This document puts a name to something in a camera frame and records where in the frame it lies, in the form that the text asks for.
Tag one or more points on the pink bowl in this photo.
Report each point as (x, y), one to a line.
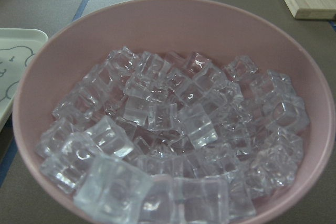
(218, 31)

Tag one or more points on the clear ice cubes pile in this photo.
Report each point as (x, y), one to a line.
(144, 138)

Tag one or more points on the cream bear tray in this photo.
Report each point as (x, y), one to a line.
(18, 46)

